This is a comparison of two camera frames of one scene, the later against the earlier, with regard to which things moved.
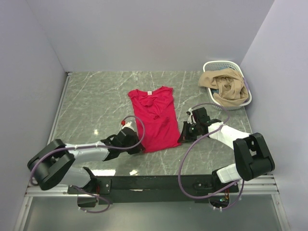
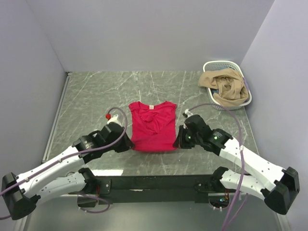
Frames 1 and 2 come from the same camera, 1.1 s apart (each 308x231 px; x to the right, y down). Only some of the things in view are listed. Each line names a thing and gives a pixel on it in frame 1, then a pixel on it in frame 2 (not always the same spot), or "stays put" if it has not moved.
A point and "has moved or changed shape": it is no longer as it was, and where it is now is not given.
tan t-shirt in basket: (231, 88) stays put
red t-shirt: (155, 108) has moved or changed shape
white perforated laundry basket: (210, 65) stays put
